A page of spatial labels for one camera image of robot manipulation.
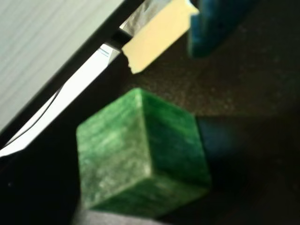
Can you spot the cream masking tape piece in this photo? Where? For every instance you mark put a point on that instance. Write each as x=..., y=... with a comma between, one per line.
x=157, y=35

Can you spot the white corrugated board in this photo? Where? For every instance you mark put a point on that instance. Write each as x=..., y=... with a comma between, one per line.
x=39, y=47

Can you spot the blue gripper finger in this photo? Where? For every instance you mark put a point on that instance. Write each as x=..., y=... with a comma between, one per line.
x=206, y=25

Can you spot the green square wooden block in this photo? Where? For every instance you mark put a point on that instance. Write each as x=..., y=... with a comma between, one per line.
x=131, y=150

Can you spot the silver foil tape piece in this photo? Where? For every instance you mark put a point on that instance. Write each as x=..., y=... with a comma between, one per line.
x=138, y=21

